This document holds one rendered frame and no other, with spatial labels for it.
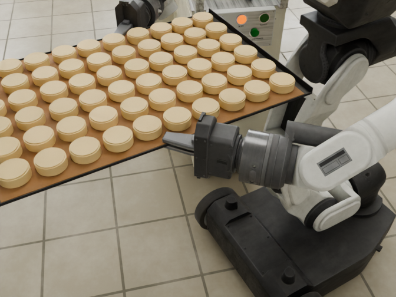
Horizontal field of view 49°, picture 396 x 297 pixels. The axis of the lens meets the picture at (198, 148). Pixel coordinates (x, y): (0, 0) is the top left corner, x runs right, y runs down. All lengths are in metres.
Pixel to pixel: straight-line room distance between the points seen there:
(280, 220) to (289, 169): 1.03
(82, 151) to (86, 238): 1.20
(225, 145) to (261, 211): 1.06
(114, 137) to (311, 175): 0.32
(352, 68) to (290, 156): 0.49
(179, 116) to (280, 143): 0.19
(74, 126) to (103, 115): 0.05
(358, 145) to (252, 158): 0.16
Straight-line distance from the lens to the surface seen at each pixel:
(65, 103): 0.83
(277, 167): 0.68
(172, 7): 1.25
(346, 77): 1.14
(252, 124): 1.88
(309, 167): 0.66
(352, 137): 0.67
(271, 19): 1.59
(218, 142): 0.68
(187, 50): 0.95
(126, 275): 1.77
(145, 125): 0.75
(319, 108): 1.15
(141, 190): 2.03
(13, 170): 0.72
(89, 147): 0.72
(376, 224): 1.80
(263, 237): 1.63
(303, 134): 0.70
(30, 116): 0.81
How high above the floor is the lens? 1.50
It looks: 43 degrees down
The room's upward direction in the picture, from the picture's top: straight up
